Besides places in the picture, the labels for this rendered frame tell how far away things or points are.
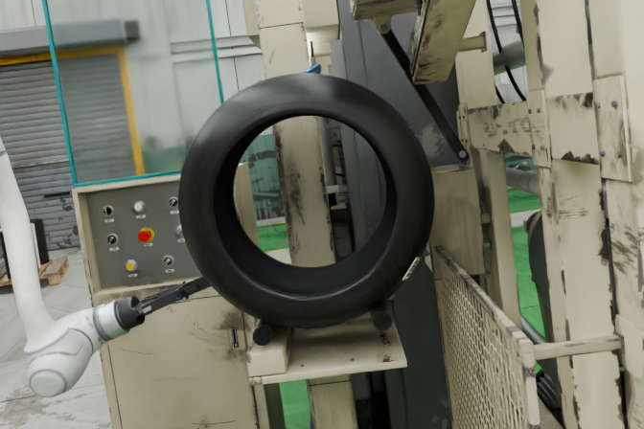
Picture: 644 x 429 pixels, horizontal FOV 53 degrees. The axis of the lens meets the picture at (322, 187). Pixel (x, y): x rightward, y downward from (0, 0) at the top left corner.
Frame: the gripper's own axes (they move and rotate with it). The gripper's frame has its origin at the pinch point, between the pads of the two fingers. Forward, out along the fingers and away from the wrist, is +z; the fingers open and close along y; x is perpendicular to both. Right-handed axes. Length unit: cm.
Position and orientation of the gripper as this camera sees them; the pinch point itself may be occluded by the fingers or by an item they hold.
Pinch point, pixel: (198, 283)
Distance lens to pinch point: 162.3
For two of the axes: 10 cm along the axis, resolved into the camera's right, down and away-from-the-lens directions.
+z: 9.2, -3.8, -0.5
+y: 0.1, -0.9, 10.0
